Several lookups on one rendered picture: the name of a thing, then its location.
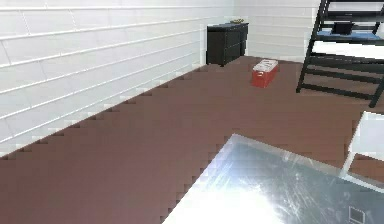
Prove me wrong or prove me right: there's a black chest of drawers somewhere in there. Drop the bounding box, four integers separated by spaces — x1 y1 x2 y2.
205 22 250 67

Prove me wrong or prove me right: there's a red box with white lid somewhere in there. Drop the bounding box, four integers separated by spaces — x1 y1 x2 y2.
250 58 280 89

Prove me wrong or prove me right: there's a shiny metal table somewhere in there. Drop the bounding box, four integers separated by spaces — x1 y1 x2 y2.
161 133 384 224

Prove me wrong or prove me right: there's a black shelf rack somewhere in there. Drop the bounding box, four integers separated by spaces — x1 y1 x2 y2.
295 0 384 109

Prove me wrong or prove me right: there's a black laptop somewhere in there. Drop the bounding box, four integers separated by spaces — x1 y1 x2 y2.
330 21 356 36

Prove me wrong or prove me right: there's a blue mat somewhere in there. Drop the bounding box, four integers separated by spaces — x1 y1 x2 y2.
316 29 384 42

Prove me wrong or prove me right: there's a white chair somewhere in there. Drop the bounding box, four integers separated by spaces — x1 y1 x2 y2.
339 110 384 194

